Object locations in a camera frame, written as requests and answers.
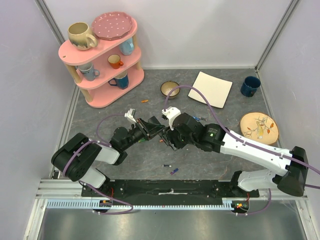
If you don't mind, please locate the black remote control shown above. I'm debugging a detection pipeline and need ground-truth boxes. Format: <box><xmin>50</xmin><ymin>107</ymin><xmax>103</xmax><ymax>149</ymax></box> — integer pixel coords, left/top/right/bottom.
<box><xmin>147</xmin><ymin>116</ymin><xmax>165</xmax><ymax>129</ymax></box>

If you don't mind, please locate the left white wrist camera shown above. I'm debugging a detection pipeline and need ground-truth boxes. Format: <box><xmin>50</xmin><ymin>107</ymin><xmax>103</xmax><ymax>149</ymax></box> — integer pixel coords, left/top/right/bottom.
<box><xmin>124</xmin><ymin>108</ymin><xmax>137</xmax><ymax>124</ymax></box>

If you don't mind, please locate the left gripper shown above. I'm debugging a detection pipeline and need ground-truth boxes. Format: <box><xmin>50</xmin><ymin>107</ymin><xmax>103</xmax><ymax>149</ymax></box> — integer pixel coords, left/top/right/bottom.
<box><xmin>122</xmin><ymin>117</ymin><xmax>165</xmax><ymax>150</ymax></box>

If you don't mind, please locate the navy blue cup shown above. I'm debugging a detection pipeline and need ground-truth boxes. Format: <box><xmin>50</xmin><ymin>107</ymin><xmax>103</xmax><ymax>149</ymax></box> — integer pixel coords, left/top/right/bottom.
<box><xmin>240</xmin><ymin>76</ymin><xmax>261</xmax><ymax>97</ymax></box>

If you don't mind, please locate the orange mug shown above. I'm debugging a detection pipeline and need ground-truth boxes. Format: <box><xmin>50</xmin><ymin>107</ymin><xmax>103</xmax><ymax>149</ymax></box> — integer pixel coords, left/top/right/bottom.
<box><xmin>107</xmin><ymin>54</ymin><xmax>124</xmax><ymax>69</ymax></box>

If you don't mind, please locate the dark blue faceted mug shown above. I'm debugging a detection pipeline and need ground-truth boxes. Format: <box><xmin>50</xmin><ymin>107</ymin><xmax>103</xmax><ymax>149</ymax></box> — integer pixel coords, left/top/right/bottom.
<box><xmin>108</xmin><ymin>71</ymin><xmax>129</xmax><ymax>89</ymax></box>

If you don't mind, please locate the white square plate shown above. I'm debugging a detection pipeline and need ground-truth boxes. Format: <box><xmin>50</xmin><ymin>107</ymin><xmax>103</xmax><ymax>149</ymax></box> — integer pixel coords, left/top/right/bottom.
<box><xmin>192</xmin><ymin>71</ymin><xmax>233</xmax><ymax>109</ymax></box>

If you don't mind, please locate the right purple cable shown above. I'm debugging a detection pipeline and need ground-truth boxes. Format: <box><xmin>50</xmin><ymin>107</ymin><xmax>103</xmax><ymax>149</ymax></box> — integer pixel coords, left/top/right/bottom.
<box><xmin>163</xmin><ymin>85</ymin><xmax>320</xmax><ymax>216</ymax></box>

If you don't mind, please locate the beige ceramic mug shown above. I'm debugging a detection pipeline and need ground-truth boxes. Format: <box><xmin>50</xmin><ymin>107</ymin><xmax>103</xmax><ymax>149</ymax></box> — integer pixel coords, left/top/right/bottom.
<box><xmin>67</xmin><ymin>22</ymin><xmax>98</xmax><ymax>51</ymax></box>

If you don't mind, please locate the grey blue mug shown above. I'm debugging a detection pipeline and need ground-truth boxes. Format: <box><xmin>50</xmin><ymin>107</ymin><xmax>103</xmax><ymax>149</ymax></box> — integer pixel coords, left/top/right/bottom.
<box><xmin>78</xmin><ymin>62</ymin><xmax>100</xmax><ymax>81</ymax></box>

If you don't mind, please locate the pink polka dot plate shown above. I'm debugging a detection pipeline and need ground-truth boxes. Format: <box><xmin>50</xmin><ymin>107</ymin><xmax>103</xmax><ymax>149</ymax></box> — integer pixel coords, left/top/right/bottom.
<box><xmin>91</xmin><ymin>11</ymin><xmax>133</xmax><ymax>41</ymax></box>

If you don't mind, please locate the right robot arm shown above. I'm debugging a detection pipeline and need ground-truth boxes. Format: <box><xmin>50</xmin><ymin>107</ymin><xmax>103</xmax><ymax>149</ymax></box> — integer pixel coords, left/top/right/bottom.
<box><xmin>162</xmin><ymin>107</ymin><xmax>308</xmax><ymax>197</ymax></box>

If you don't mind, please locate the pink three-tier shelf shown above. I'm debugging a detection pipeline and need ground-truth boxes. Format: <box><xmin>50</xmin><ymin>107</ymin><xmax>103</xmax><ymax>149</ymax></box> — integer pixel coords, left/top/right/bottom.
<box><xmin>58</xmin><ymin>19</ymin><xmax>145</xmax><ymax>108</ymax></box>

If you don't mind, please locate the light blue mug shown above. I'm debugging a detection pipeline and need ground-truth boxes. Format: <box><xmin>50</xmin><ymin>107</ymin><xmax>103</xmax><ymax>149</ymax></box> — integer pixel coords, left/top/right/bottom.
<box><xmin>119</xmin><ymin>37</ymin><xmax>135</xmax><ymax>56</ymax></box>

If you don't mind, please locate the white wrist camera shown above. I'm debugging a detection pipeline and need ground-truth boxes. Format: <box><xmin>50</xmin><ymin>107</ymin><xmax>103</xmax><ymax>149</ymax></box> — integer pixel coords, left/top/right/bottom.
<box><xmin>161</xmin><ymin>106</ymin><xmax>181</xmax><ymax>131</ymax></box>
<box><xmin>124</xmin><ymin>108</ymin><xmax>137</xmax><ymax>124</ymax></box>

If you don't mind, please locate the round wooden bird coaster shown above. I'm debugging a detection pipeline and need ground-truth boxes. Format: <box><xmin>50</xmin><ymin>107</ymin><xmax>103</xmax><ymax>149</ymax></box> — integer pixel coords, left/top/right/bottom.
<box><xmin>239</xmin><ymin>112</ymin><xmax>279</xmax><ymax>145</ymax></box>

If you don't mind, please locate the white slotted cable duct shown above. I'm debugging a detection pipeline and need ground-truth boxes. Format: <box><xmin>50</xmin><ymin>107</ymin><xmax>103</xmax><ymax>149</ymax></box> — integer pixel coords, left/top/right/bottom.
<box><xmin>46</xmin><ymin>198</ymin><xmax>234</xmax><ymax>211</ymax></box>

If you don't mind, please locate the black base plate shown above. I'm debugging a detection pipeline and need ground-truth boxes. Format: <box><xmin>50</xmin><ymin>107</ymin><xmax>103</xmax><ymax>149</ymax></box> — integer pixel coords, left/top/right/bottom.
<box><xmin>98</xmin><ymin>179</ymin><xmax>260</xmax><ymax>206</ymax></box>

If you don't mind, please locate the beige brown ceramic bowl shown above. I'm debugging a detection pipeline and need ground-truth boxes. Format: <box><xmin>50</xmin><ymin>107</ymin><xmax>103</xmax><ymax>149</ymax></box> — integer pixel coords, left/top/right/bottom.
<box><xmin>160</xmin><ymin>81</ymin><xmax>180</xmax><ymax>99</ymax></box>

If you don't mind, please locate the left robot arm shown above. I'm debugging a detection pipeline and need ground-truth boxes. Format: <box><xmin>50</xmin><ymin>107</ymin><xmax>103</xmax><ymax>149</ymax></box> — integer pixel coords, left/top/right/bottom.
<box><xmin>51</xmin><ymin>116</ymin><xmax>166</xmax><ymax>197</ymax></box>

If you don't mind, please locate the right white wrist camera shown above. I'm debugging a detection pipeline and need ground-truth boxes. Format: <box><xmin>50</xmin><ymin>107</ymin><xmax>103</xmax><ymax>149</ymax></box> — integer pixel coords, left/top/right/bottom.
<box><xmin>161</xmin><ymin>106</ymin><xmax>181</xmax><ymax>131</ymax></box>

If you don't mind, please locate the blue purple battery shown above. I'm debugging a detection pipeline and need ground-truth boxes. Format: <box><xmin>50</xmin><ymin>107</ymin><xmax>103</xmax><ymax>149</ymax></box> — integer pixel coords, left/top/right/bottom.
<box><xmin>170</xmin><ymin>168</ymin><xmax>179</xmax><ymax>175</ymax></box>

